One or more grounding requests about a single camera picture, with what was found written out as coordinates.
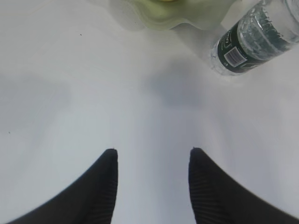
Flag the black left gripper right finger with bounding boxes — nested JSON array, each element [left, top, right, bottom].
[[188, 148, 299, 224]]

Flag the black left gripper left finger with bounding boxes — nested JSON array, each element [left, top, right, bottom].
[[12, 149, 118, 224]]

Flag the clear water bottle green label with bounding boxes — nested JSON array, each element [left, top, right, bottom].
[[210, 0, 299, 76]]

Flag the yellow pear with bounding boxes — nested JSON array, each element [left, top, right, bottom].
[[159, 0, 177, 2]]

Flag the pale green wavy glass plate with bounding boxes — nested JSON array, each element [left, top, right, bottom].
[[110, 0, 235, 31]]

